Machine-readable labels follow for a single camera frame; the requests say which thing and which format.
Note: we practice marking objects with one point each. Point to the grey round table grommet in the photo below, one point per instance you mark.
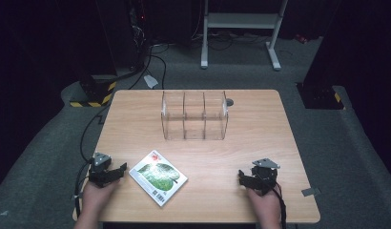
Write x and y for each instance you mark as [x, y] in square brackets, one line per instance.
[230, 102]

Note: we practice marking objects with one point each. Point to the black yellow striped column base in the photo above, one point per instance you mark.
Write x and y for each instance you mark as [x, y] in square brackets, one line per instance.
[95, 92]
[320, 97]

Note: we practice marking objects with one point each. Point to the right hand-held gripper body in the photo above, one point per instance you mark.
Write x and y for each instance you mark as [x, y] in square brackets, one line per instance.
[265, 175]

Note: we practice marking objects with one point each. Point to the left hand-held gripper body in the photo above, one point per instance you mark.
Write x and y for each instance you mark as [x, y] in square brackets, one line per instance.
[100, 165]

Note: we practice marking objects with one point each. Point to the white book with green leaf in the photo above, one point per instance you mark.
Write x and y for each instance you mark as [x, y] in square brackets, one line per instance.
[158, 178]

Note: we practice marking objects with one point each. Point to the small red object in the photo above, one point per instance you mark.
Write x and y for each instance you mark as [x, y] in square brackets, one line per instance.
[301, 38]

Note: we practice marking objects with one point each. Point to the clear acrylic divided organiser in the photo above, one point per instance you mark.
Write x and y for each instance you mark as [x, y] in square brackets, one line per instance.
[194, 116]

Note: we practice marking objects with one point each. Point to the white metal stand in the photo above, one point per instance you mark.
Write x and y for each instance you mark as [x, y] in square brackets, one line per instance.
[241, 22]

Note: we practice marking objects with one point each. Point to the grey floor plate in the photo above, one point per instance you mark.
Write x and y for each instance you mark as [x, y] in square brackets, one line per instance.
[150, 81]

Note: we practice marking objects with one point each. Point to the person's left hand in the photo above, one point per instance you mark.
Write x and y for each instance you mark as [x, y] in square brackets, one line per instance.
[96, 197]

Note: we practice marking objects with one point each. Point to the person's right hand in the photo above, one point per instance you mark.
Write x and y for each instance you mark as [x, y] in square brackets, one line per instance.
[265, 203]

